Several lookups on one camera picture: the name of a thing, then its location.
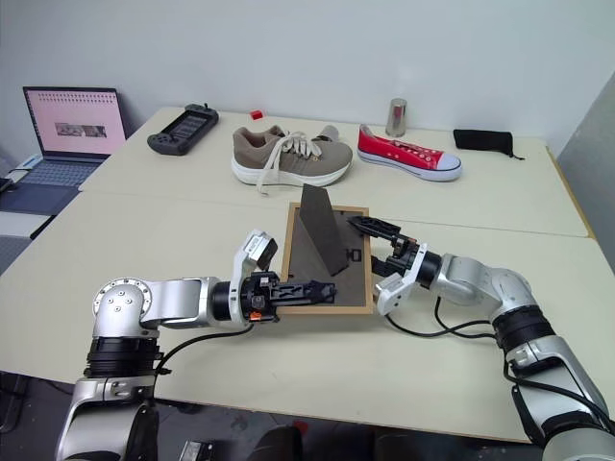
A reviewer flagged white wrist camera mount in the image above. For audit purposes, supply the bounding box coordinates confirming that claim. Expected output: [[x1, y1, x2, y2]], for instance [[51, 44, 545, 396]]
[[374, 243, 430, 317], [229, 229, 281, 328]]

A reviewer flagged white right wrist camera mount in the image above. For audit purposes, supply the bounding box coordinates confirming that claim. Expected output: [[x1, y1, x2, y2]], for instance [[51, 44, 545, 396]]
[[374, 243, 430, 317]]

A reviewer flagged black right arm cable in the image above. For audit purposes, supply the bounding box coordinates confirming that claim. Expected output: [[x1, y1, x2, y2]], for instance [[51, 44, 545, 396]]
[[382, 294, 612, 434]]

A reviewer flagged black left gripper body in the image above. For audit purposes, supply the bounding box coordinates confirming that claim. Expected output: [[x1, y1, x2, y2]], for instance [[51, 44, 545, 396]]
[[239, 270, 285, 324]]

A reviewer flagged black handheld game controller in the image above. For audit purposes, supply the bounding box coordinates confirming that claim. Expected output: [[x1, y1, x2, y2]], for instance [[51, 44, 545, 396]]
[[146, 102, 221, 158]]

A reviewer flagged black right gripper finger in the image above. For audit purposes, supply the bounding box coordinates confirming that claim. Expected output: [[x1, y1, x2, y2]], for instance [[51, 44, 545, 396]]
[[345, 215, 403, 242], [369, 256, 401, 279]]

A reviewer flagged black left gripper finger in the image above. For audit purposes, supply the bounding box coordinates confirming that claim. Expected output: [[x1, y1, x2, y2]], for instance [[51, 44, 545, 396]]
[[276, 279, 337, 296], [277, 291, 337, 306]]

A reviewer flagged red canvas sneaker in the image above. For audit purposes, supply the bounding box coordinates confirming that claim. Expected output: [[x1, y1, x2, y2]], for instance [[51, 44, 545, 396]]
[[356, 123, 464, 182]]

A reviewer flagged dark rounded shape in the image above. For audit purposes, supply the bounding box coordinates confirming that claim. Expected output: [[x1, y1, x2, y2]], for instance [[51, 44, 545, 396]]
[[258, 424, 305, 461]]

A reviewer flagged open laptop with pink screen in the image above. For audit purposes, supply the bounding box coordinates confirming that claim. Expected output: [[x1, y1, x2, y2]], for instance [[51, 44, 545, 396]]
[[0, 85, 129, 216]]

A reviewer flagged grey partition panel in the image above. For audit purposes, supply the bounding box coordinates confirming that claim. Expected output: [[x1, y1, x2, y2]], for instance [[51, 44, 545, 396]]
[[555, 70, 615, 247]]

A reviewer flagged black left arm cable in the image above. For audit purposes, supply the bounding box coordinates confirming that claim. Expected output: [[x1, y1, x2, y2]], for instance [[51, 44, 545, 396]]
[[152, 324, 255, 384]]

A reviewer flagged beige sneaker with white laces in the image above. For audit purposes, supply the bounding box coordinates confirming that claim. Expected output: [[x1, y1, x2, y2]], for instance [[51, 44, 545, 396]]
[[231, 124, 355, 199]]

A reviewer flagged wooden picture frame with stand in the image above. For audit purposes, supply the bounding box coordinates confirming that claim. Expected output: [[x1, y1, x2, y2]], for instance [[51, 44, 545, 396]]
[[279, 183, 376, 317]]

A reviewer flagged black fabric pouch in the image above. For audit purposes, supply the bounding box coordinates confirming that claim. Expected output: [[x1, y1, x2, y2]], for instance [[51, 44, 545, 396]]
[[452, 128, 527, 161]]

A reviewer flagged small black box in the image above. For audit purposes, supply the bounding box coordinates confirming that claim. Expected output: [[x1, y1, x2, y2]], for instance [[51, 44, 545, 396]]
[[179, 438, 216, 461]]

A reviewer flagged silver metal cup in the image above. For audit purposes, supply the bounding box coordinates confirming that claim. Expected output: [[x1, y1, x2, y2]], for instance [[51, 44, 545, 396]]
[[384, 97, 409, 138]]

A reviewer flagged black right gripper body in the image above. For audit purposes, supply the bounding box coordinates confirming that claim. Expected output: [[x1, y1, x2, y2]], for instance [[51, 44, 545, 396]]
[[382, 232, 420, 279]]

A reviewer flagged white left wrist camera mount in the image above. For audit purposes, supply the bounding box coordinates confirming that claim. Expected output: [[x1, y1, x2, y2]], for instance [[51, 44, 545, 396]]
[[229, 229, 281, 328]]

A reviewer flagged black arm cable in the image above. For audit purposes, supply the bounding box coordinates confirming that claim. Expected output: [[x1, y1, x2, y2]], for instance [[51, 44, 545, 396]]
[[152, 324, 255, 384], [382, 294, 612, 434]]

